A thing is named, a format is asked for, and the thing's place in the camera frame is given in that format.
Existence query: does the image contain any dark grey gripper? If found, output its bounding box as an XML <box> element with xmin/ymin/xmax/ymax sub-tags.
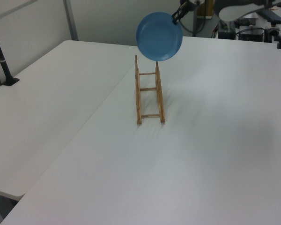
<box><xmin>171</xmin><ymin>0</ymin><xmax>208</xmax><ymax>25</ymax></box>

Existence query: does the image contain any blue plastic plate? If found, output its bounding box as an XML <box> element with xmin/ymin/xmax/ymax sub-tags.
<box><xmin>136</xmin><ymin>12</ymin><xmax>184</xmax><ymax>62</ymax></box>

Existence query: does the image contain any wooden plate rack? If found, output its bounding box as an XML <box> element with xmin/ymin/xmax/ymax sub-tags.
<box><xmin>134</xmin><ymin>54</ymin><xmax>166</xmax><ymax>125</ymax></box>

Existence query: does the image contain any yellow wooden panel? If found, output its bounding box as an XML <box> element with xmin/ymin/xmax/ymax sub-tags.
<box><xmin>197</xmin><ymin>0</ymin><xmax>214</xmax><ymax>17</ymax></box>

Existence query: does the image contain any black flat power unit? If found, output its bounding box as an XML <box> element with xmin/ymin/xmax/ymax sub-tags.
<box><xmin>218</xmin><ymin>30</ymin><xmax>236</xmax><ymax>40</ymax></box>

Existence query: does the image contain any black box device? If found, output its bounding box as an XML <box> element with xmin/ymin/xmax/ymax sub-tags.
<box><xmin>238</xmin><ymin>27</ymin><xmax>266</xmax><ymax>42</ymax></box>

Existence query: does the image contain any black computer keyboard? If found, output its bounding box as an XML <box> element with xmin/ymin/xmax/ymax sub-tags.
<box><xmin>257</xmin><ymin>9</ymin><xmax>281</xmax><ymax>24</ymax></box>

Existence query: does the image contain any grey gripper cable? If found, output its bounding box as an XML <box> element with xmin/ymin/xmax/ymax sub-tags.
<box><xmin>179</xmin><ymin>14</ymin><xmax>209</xmax><ymax>34</ymax></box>

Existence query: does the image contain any black camera pole with base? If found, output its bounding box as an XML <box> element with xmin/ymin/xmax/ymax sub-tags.
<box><xmin>0</xmin><ymin>19</ymin><xmax>20</xmax><ymax>87</ymax></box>

